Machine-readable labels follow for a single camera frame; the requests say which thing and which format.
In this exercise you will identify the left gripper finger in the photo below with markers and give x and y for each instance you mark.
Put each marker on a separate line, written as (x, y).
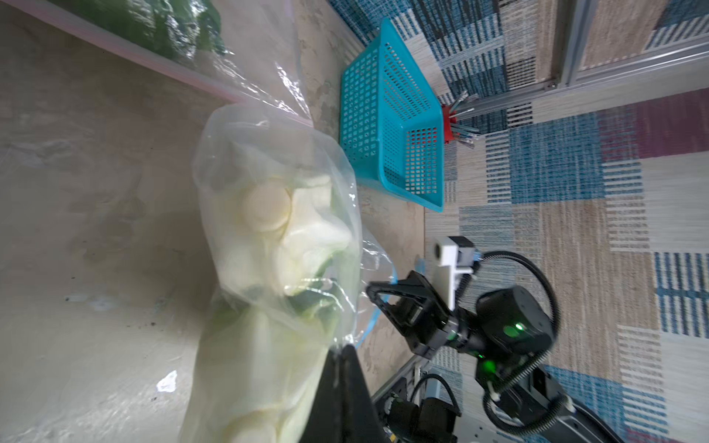
(343, 411)

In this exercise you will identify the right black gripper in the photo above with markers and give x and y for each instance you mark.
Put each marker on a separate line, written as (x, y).
(416, 311)

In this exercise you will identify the chinese cabbage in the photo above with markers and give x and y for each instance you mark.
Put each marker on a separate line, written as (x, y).
(255, 380)
(275, 236)

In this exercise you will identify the clear blue-zip bag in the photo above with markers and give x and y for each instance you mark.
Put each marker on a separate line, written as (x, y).
(248, 142)

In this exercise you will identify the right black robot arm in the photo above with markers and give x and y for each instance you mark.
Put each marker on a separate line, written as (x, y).
(510, 336)

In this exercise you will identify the clear pink-zip lettuce bag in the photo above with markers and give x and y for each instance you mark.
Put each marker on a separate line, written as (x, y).
(231, 49)

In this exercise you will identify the green lettuce in bag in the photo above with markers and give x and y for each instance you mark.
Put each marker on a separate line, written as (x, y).
(175, 29)

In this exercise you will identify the teal plastic basket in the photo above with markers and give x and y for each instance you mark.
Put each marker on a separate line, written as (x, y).
(391, 124)

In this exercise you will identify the red utensil cup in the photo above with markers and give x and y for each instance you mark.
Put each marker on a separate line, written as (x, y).
(448, 119)

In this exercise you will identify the metal utensils in cup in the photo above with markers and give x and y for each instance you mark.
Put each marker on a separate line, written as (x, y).
(464, 132)

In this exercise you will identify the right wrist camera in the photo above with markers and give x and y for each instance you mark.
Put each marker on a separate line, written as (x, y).
(455, 258)

